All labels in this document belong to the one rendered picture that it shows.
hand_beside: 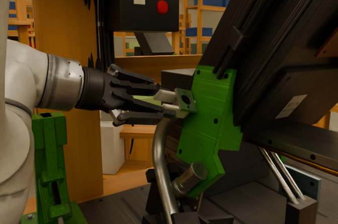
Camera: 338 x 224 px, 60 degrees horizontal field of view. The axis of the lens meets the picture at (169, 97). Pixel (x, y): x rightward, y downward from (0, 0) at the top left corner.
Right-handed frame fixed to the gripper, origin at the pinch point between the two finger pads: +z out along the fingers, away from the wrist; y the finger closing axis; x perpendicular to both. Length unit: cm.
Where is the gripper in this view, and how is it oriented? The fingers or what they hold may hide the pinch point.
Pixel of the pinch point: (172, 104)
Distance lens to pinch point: 61.8
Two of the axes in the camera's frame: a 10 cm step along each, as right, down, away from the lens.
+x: -5.3, 5.8, 6.3
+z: 8.2, 1.6, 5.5
